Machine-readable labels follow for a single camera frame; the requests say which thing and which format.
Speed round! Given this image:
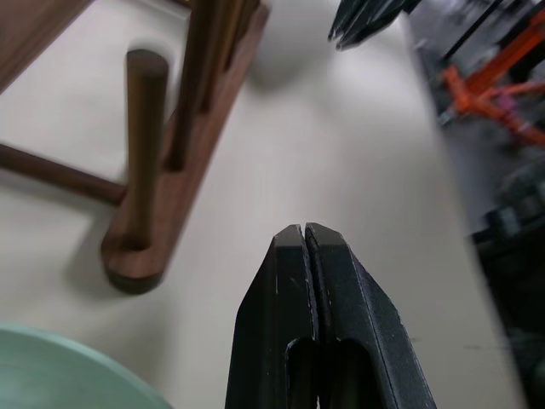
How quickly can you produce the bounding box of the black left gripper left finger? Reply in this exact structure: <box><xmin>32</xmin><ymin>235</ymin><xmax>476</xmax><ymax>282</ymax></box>
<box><xmin>225</xmin><ymin>224</ymin><xmax>319</xmax><ymax>409</ymax></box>

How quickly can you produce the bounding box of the green plate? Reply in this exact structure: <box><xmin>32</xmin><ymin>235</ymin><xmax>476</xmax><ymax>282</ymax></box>
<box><xmin>0</xmin><ymin>322</ymin><xmax>176</xmax><ymax>409</ymax></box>

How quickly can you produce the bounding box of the orange metal stand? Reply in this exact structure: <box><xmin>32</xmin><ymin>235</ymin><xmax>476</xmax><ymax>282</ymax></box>
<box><xmin>437</xmin><ymin>23</ymin><xmax>545</xmax><ymax>147</ymax></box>

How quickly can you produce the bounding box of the brown wooden dish rack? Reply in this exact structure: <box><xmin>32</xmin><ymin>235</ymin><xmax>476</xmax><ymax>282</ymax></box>
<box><xmin>0</xmin><ymin>0</ymin><xmax>272</xmax><ymax>296</ymax></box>

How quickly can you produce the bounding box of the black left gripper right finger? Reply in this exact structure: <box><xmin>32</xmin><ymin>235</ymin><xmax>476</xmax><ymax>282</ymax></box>
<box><xmin>305</xmin><ymin>222</ymin><xmax>438</xmax><ymax>409</ymax></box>

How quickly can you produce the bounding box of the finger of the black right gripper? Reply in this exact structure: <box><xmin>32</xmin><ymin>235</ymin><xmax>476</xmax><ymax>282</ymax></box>
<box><xmin>335</xmin><ymin>0</ymin><xmax>423</xmax><ymax>49</ymax></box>
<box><xmin>326</xmin><ymin>0</ymin><xmax>376</xmax><ymax>43</ymax></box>

